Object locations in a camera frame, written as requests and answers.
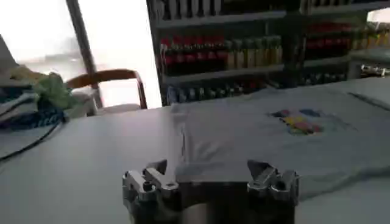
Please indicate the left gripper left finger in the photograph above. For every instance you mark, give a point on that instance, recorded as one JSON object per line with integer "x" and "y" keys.
{"x": 158, "y": 179}

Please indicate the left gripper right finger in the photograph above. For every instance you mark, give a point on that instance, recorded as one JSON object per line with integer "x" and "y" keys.
{"x": 268, "y": 178}

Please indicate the grey printed T-shirt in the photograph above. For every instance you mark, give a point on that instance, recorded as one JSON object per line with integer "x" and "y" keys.
{"x": 243, "y": 137}

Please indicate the small white side table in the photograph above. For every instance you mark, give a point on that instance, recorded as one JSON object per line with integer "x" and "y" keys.
{"x": 86, "y": 97}

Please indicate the wooden chair with padded seat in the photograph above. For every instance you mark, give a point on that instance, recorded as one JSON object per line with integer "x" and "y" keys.
{"x": 103, "y": 75}

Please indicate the shelf unit with drink bottles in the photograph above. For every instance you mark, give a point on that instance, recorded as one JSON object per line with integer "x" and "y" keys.
{"x": 326, "y": 45}
{"x": 219, "y": 54}

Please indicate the green cloth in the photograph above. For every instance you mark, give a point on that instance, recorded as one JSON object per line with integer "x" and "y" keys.
{"x": 55, "y": 89}

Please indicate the blue striped cloth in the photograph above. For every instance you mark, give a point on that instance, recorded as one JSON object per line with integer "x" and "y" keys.
{"x": 27, "y": 120}

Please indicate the pale crumpled bag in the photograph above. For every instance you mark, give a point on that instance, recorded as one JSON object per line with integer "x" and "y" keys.
{"x": 24, "y": 74}

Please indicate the grey window post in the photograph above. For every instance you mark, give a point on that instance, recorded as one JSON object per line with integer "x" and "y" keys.
{"x": 80, "y": 30}

